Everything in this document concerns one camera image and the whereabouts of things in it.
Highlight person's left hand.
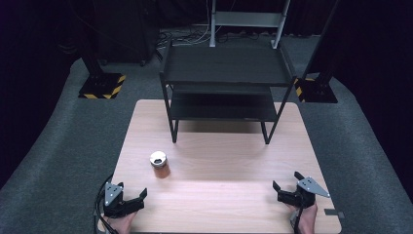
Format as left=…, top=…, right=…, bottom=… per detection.
left=102, top=211, right=138, bottom=234

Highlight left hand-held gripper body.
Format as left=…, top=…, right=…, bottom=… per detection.
left=102, top=181, right=146, bottom=219

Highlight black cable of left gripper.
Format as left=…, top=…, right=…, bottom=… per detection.
left=93, top=174, right=120, bottom=234

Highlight bundle of floor cables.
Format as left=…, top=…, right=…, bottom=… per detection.
left=156, top=25, right=215, bottom=52

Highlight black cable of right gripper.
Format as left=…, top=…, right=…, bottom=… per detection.
left=292, top=205, right=305, bottom=234

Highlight person's right hand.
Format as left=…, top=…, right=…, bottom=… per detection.
left=286, top=201, right=319, bottom=234

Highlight black slanted stand pole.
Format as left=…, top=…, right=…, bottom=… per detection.
left=301, top=0, right=341, bottom=81

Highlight spice jar with silver lid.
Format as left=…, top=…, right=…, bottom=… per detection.
left=149, top=150, right=171, bottom=179

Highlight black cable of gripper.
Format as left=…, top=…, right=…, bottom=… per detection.
left=292, top=205, right=305, bottom=234
left=93, top=174, right=120, bottom=234

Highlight black two-tier metal shelf rack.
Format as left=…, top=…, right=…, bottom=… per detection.
left=159, top=40, right=298, bottom=145

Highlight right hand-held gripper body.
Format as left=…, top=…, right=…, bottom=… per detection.
left=277, top=175, right=331, bottom=210

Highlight black tape strip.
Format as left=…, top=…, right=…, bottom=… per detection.
left=323, top=208, right=346, bottom=219

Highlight large black box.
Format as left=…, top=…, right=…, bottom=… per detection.
left=92, top=0, right=161, bottom=67

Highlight grey metal stand frame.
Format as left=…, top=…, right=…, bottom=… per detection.
left=208, top=0, right=292, bottom=50

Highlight black stand base yellow stripes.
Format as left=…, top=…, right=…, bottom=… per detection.
left=293, top=76, right=339, bottom=104
left=78, top=72, right=128, bottom=100

